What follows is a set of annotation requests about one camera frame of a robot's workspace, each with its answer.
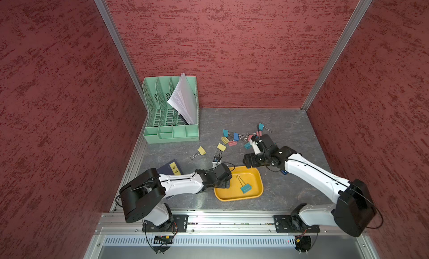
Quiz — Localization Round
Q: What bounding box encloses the yellow plastic tray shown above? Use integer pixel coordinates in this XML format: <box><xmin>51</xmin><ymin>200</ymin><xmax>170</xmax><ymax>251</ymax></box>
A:
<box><xmin>214</xmin><ymin>166</ymin><xmax>264</xmax><ymax>202</ymax></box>

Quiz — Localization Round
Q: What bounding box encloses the teal binder clip bottom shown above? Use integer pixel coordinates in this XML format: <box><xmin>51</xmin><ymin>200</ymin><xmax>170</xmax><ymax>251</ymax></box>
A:
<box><xmin>236</xmin><ymin>175</ymin><xmax>252</xmax><ymax>194</ymax></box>

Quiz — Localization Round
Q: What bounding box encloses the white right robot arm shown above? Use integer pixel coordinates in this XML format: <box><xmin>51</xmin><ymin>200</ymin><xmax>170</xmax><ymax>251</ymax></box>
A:
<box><xmin>243</xmin><ymin>135</ymin><xmax>380</xmax><ymax>237</ymax></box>

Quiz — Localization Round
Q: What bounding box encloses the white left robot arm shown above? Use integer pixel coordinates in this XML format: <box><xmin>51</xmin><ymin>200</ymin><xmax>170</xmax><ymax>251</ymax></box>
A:
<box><xmin>119</xmin><ymin>163</ymin><xmax>232</xmax><ymax>231</ymax></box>

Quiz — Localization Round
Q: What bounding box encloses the yellow binder clip middle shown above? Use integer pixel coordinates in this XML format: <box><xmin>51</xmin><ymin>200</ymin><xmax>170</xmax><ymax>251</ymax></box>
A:
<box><xmin>217</xmin><ymin>143</ymin><xmax>226</xmax><ymax>152</ymax></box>

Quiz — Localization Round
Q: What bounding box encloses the yellow binder clip far left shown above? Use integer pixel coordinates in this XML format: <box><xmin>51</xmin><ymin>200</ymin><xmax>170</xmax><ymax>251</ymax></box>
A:
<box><xmin>191</xmin><ymin>146</ymin><xmax>206</xmax><ymax>160</ymax></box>

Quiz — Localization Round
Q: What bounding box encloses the yellow binder clip in pile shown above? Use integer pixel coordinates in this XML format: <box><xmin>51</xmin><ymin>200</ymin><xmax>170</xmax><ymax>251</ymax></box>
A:
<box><xmin>221</xmin><ymin>136</ymin><xmax>230</xmax><ymax>145</ymax></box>

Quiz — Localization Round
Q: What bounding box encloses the blue binder clip in pile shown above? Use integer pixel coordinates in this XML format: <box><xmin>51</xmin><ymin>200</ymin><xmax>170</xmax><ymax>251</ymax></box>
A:
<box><xmin>233</xmin><ymin>132</ymin><xmax>239</xmax><ymax>142</ymax></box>

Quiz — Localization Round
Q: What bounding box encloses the dark blue notebook yellow label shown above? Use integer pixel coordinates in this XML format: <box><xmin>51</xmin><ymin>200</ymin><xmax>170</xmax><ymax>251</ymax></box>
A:
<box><xmin>157</xmin><ymin>160</ymin><xmax>183</xmax><ymax>176</ymax></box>

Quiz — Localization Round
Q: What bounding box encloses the green plastic file organizer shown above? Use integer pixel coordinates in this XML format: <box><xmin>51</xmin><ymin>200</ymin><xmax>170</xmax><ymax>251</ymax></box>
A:
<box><xmin>142</xmin><ymin>76</ymin><xmax>200</xmax><ymax>144</ymax></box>

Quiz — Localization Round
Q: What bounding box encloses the white paper stack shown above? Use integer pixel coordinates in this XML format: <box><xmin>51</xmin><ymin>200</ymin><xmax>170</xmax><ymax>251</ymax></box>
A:
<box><xmin>167</xmin><ymin>73</ymin><xmax>198</xmax><ymax>125</ymax></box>

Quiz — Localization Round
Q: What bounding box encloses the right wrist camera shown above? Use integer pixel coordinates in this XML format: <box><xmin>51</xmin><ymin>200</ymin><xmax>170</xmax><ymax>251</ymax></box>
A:
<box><xmin>249</xmin><ymin>139</ymin><xmax>261</xmax><ymax>155</ymax></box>

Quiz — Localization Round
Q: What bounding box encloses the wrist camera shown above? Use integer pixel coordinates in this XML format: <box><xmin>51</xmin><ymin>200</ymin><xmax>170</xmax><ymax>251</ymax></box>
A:
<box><xmin>249</xmin><ymin>139</ymin><xmax>261</xmax><ymax>155</ymax></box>
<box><xmin>212</xmin><ymin>150</ymin><xmax>223</xmax><ymax>168</ymax></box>

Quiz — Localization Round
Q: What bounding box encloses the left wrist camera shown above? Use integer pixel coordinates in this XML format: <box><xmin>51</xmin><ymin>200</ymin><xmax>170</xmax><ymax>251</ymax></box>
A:
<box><xmin>212</xmin><ymin>150</ymin><xmax>223</xmax><ymax>168</ymax></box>

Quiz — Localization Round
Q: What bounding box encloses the aluminium front rail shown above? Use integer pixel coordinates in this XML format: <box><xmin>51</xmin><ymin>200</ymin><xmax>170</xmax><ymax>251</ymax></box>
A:
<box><xmin>95</xmin><ymin>210</ymin><xmax>347</xmax><ymax>236</ymax></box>

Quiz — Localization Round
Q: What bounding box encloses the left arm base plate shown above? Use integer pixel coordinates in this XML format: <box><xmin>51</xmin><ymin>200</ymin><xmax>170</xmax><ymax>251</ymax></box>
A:
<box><xmin>142</xmin><ymin>214</ymin><xmax>189</xmax><ymax>234</ymax></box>

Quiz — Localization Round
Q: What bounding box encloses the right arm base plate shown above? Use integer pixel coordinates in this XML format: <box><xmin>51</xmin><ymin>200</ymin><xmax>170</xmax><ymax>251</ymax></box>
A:
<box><xmin>273</xmin><ymin>215</ymin><xmax>320</xmax><ymax>233</ymax></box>

